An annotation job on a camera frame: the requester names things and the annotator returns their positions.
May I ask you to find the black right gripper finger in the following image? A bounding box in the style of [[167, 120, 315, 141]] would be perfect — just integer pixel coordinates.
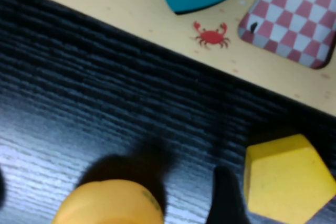
[[206, 165, 250, 224]]

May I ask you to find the yellow wooden pentagon piece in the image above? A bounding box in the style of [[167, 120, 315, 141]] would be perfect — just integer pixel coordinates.
[[243, 133, 336, 224]]

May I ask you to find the blue and sand puzzle board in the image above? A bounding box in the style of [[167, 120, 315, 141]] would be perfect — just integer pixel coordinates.
[[0, 0, 336, 119]]

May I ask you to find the yellow rubber duck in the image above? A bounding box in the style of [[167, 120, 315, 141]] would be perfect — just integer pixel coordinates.
[[54, 179, 165, 224]]

